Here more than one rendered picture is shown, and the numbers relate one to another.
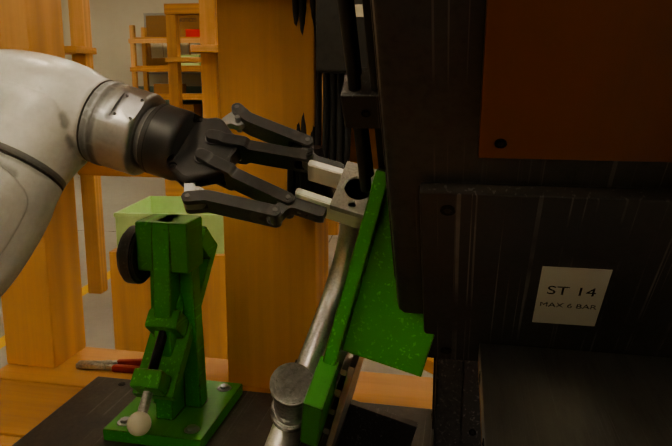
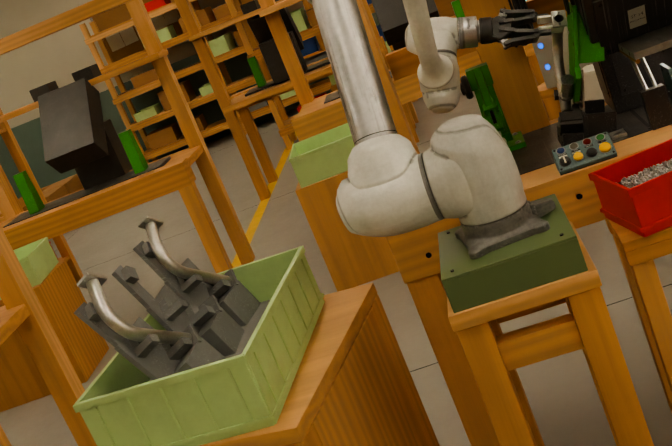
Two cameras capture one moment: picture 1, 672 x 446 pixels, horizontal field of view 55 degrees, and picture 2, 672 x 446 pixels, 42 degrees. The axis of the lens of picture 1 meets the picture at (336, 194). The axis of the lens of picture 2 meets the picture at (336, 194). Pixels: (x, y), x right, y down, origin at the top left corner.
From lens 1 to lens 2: 199 cm
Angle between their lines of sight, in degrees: 3
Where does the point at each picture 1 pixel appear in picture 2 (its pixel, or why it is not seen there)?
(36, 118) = (446, 37)
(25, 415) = not seen: hidden behind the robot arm
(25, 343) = not seen: hidden behind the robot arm
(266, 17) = not seen: outside the picture
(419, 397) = not seen: hidden behind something
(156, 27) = (104, 16)
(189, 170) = (500, 35)
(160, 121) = (485, 23)
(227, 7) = not seen: outside the picture
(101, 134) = (468, 35)
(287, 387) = (567, 80)
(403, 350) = (597, 55)
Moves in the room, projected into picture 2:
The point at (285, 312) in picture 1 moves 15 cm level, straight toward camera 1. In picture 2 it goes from (524, 96) to (542, 100)
